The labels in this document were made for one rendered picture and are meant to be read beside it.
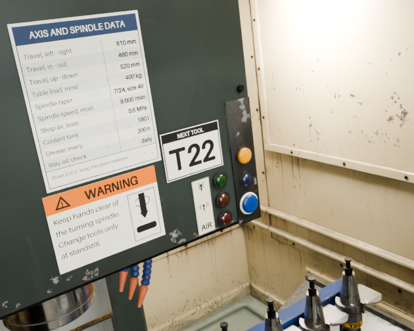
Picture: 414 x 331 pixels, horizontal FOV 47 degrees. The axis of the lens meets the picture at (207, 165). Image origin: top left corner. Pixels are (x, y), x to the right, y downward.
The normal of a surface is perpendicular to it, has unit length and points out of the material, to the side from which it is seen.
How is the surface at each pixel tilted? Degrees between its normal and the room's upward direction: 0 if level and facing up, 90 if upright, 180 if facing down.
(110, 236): 90
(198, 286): 90
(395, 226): 90
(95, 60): 90
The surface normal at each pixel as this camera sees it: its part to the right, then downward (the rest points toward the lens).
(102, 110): 0.55, 0.18
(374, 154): -0.83, 0.26
